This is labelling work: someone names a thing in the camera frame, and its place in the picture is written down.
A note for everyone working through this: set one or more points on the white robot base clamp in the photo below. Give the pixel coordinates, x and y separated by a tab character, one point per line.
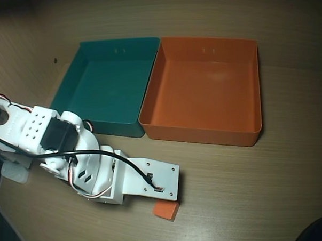
16	173

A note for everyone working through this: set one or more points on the teal plastic box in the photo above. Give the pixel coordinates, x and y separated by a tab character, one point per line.
108	88

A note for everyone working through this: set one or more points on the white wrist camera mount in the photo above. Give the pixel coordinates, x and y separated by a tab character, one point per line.
163	179

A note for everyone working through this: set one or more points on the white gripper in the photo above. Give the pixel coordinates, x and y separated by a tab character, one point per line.
111	198

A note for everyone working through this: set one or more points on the orange cube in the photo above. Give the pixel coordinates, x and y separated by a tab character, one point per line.
165	210

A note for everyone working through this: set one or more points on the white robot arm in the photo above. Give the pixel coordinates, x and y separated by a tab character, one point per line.
17	124

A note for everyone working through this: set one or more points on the orange plastic box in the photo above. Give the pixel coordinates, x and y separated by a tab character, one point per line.
202	97

